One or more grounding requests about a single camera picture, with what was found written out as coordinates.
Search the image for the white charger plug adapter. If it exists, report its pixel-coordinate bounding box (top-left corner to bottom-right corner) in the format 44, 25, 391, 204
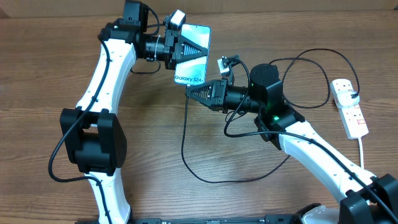
335, 91, 360, 108

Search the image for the white power strip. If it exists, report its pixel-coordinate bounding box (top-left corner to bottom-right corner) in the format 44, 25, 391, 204
330, 79, 369, 139

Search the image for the white power strip cord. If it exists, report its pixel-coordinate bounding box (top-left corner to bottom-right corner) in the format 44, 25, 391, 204
357, 138, 365, 170

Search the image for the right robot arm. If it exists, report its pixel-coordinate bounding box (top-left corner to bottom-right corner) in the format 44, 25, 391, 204
185, 63, 397, 223

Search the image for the Samsung Galaxy smartphone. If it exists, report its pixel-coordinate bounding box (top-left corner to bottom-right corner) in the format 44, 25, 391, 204
174, 24, 211, 85

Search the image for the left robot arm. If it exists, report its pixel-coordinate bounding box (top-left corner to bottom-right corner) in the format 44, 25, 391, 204
59, 1, 211, 223

